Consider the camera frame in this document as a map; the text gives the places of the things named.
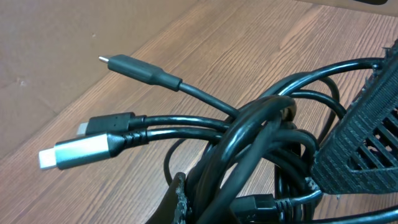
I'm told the thin black USB cable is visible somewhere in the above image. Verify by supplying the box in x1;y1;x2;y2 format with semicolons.
76;111;324;224

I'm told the thick black USB-C cable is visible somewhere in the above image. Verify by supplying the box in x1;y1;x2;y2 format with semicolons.
98;54;398;224

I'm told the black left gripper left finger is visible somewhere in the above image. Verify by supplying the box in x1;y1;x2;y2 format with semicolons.
146;172;188;224

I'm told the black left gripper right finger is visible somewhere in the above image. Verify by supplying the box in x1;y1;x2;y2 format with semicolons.
311;44;397;195

